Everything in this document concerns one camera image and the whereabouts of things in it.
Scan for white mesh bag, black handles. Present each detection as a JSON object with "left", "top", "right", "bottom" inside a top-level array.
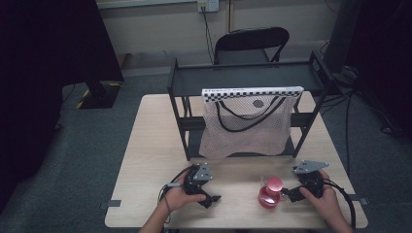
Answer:
[{"left": 197, "top": 94, "right": 299, "bottom": 160}]

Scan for white wall socket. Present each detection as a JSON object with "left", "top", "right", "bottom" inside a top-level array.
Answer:
[{"left": 196, "top": 0, "right": 221, "bottom": 14}]

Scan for grey table bracket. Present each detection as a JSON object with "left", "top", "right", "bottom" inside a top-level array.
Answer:
[
  {"left": 98, "top": 199, "right": 122, "bottom": 210},
  {"left": 348, "top": 193, "right": 371, "bottom": 207}
]

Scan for black floor cables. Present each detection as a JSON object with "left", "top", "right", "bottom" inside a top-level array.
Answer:
[{"left": 319, "top": 40, "right": 395, "bottom": 179}]

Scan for person's left hand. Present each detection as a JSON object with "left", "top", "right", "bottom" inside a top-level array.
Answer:
[{"left": 163, "top": 170, "right": 208, "bottom": 214}]

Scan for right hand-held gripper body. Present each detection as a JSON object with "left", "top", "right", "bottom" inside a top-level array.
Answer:
[{"left": 292, "top": 159, "right": 330, "bottom": 199}]

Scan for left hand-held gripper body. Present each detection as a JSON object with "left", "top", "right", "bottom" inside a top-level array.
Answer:
[{"left": 183, "top": 162, "right": 215, "bottom": 196}]

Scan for black metal shelf rack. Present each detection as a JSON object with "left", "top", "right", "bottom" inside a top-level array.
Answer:
[{"left": 166, "top": 50, "right": 336, "bottom": 162}]

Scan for hand-held gripper cable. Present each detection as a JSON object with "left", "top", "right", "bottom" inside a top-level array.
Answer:
[
  {"left": 156, "top": 164, "right": 196, "bottom": 225},
  {"left": 323, "top": 178, "right": 358, "bottom": 231}
]

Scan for black folding chair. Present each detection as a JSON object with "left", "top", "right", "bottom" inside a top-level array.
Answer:
[{"left": 213, "top": 26, "right": 292, "bottom": 66}]

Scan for black and white checkered board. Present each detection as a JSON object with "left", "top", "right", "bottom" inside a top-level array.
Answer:
[{"left": 201, "top": 85, "right": 305, "bottom": 104}]

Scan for pink bottle with round cap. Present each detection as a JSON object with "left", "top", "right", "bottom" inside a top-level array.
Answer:
[{"left": 257, "top": 176, "right": 285, "bottom": 210}]

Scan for black curtain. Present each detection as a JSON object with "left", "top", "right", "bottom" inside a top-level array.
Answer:
[{"left": 0, "top": 0, "right": 125, "bottom": 213}]

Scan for left hand-held gripper cable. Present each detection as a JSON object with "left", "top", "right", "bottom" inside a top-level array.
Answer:
[{"left": 156, "top": 164, "right": 196, "bottom": 225}]

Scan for black wall socket cable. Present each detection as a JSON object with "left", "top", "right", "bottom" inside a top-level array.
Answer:
[{"left": 201, "top": 6, "right": 217, "bottom": 65}]

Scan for right hand-held gripper cable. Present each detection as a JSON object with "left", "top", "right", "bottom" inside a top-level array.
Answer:
[{"left": 323, "top": 178, "right": 358, "bottom": 231}]

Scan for person's right hand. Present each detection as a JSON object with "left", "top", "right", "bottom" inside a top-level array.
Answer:
[{"left": 298, "top": 169, "right": 340, "bottom": 225}]

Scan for black stand base, yellow stripes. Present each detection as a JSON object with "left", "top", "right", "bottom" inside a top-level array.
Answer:
[{"left": 75, "top": 81, "right": 123, "bottom": 110}]

